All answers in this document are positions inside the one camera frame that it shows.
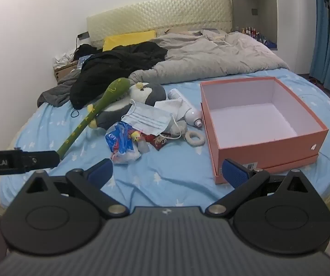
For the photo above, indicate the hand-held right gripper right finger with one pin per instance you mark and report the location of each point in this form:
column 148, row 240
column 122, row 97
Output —
column 235, row 175

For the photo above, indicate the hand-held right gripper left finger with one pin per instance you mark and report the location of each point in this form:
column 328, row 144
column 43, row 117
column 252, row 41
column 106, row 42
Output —
column 101, row 172

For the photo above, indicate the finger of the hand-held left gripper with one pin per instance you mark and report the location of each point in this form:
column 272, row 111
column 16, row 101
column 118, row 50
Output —
column 42, row 159

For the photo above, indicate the blue printed plastic bag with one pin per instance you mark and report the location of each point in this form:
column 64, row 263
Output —
column 118, row 143

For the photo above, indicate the orange cardboard box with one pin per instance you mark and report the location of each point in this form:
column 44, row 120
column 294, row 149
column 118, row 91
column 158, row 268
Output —
column 268, row 146

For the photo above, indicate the shiny red foil packet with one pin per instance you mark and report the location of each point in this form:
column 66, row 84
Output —
column 147, row 136

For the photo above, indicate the blue face mask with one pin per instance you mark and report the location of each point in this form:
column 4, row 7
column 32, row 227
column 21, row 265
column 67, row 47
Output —
column 147, row 119

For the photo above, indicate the small grey plush toy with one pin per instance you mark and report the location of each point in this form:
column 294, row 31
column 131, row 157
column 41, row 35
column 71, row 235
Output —
column 177, row 126

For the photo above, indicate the green plush stick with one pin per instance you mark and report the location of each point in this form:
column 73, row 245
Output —
column 116, row 89

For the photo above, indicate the white towel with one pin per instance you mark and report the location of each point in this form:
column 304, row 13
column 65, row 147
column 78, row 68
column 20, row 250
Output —
column 170, row 106

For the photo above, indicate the red printed snack packet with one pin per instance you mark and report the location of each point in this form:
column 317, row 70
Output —
column 160, row 143

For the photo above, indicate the blue star bed sheet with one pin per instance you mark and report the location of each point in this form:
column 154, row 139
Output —
column 167, row 178

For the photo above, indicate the dark grey cloth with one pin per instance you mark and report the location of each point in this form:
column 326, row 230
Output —
column 58, row 92

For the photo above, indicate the white spray bottle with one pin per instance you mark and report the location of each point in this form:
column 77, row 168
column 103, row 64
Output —
column 189, row 115

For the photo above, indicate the brown cardboard box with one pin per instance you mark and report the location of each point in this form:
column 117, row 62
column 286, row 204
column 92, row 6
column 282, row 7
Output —
column 64, row 72

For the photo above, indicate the grey penguin plush toy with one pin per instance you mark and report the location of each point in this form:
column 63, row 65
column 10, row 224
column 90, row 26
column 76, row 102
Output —
column 153, row 92

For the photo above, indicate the white crumpled cloth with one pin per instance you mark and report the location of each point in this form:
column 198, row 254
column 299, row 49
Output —
column 62, row 60

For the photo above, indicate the blue packet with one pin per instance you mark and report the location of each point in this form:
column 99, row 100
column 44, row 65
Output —
column 84, row 60

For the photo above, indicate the black jacket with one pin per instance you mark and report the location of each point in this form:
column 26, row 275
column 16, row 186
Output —
column 110, row 63

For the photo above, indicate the red slippers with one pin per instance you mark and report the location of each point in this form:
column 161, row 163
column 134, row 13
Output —
column 314, row 81

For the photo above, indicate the grey duvet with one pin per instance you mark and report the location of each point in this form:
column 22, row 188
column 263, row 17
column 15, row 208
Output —
column 211, row 54

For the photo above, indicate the yellow pillow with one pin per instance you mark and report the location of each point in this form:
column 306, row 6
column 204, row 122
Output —
column 124, row 38

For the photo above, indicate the row of small bottles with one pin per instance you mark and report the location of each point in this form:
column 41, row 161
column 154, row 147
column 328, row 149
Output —
column 248, row 30

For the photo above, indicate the cream quilted headboard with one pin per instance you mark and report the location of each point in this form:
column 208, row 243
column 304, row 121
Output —
column 159, row 14

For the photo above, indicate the black wall charger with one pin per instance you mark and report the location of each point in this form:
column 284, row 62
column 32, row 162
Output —
column 82, row 36

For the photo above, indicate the black wall switch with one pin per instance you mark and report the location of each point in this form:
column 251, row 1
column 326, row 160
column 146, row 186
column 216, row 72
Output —
column 255, row 12

